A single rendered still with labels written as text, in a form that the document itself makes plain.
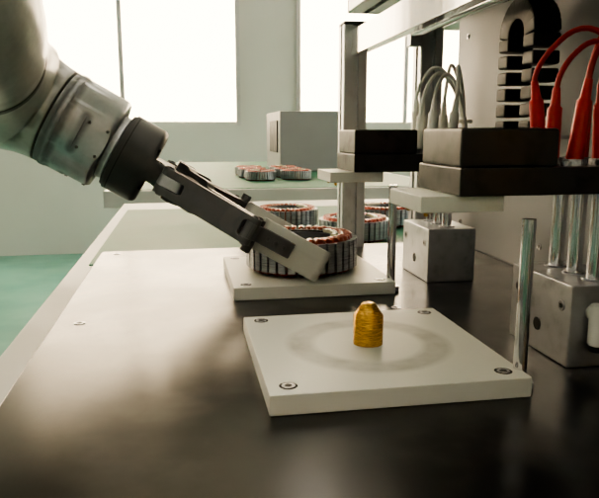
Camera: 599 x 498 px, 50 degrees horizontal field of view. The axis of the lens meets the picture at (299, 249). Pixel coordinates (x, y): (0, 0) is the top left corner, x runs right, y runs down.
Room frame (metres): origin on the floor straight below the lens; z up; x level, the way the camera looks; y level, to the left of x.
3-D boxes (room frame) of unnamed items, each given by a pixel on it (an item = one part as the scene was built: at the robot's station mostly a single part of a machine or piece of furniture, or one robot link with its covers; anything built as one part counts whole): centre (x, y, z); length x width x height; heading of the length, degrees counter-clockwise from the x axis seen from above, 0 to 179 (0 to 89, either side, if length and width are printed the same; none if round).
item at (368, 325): (0.41, -0.04, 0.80); 0.02 x 0.02 x 0.03
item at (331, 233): (0.65, 0.00, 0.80); 0.11 x 0.11 x 0.04
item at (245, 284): (0.64, 0.00, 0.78); 0.15 x 0.15 x 0.01; 10
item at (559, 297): (0.43, -0.19, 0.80); 0.08 x 0.05 x 0.06; 10
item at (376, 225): (1.02, -0.09, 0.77); 0.11 x 0.11 x 0.04
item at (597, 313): (0.39, -0.19, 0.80); 0.01 x 0.01 x 0.03; 10
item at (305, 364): (0.41, -0.04, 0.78); 0.15 x 0.15 x 0.01; 10
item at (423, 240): (0.67, -0.14, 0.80); 0.08 x 0.05 x 0.06; 10
